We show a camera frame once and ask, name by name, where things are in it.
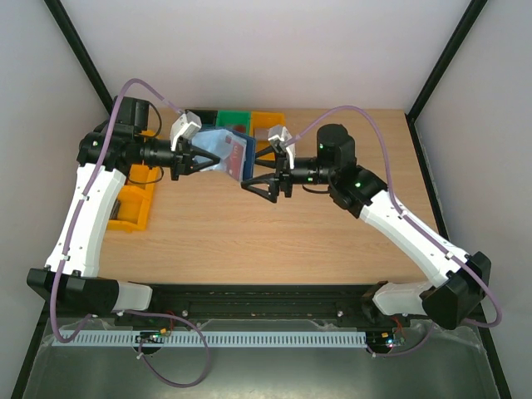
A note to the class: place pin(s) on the white slotted cable duct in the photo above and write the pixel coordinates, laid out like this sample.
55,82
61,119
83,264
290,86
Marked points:
221,339

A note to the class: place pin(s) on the grey-pink card stack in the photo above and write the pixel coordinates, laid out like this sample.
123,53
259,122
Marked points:
261,134

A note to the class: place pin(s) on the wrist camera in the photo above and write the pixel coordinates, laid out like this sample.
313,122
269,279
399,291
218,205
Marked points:
186,127
279,138

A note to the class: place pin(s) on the left black frame post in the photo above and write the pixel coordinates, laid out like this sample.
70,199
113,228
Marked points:
78,48

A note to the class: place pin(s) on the dark grey card stack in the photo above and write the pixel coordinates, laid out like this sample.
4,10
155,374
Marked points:
115,210

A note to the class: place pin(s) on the right black frame post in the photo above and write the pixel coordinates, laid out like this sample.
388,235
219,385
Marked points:
453,45

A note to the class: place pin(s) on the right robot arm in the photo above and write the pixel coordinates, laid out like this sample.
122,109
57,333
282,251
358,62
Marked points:
455,280

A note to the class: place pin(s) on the orange three-compartment bin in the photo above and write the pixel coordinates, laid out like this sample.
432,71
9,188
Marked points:
136,198

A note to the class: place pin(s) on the black frame post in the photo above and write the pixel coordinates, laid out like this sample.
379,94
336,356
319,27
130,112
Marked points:
78,48
453,45

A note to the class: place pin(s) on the black storage bin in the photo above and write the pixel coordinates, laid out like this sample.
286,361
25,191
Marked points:
208,118

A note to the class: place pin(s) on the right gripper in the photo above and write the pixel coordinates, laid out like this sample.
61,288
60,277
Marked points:
283,178

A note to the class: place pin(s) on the small orange storage bin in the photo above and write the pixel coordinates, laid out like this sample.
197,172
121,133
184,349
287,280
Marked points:
262,122

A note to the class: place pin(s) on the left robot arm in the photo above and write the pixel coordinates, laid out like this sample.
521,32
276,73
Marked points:
70,276

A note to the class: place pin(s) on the green storage bin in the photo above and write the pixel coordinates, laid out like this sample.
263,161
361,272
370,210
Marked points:
227,118

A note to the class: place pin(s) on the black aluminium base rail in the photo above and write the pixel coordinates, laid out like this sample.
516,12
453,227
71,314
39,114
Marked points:
349,306

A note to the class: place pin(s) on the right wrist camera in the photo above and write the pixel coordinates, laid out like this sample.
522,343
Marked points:
279,138

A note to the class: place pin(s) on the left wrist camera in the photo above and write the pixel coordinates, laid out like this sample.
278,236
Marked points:
186,127

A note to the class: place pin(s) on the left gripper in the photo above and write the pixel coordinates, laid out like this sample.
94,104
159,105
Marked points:
184,159

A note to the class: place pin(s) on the blue card holder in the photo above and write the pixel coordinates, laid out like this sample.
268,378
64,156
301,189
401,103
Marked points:
218,141

